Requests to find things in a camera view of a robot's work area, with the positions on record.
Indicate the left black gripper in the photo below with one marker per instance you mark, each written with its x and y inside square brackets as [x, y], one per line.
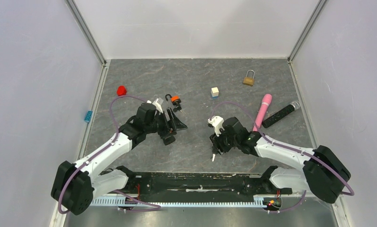
[166, 132]

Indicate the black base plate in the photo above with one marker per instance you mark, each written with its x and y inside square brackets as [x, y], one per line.
[199, 187]

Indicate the white blue cube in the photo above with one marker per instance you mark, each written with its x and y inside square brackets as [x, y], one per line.
[214, 92]

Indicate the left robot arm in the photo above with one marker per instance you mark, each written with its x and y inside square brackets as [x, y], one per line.
[77, 184]

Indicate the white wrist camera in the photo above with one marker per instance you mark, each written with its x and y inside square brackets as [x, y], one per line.
[157, 103]
[216, 122]

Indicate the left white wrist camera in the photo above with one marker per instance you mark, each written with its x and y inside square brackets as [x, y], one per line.
[157, 103]

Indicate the orange black padlock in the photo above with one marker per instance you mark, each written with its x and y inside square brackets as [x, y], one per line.
[175, 100]

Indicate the black key bunch large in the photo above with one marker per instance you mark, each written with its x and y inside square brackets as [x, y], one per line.
[213, 155]

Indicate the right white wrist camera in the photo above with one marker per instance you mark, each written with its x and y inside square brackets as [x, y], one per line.
[216, 122]

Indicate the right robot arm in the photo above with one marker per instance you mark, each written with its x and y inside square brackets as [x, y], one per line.
[318, 171]

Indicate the red cylinder block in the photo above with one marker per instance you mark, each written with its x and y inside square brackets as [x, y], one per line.
[121, 91]

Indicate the black toy microphone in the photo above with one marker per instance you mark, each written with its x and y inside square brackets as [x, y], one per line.
[279, 115]

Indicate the pink toy microphone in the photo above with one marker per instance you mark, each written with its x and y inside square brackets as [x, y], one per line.
[266, 101]

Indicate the blue lego brick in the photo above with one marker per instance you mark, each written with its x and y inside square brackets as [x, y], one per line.
[88, 116]

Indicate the brass padlock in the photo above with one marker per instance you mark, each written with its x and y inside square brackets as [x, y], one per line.
[249, 78]

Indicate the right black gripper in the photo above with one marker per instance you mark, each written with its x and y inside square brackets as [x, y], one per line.
[217, 143]

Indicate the black key bunch small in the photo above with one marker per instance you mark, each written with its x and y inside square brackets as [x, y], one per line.
[178, 109]

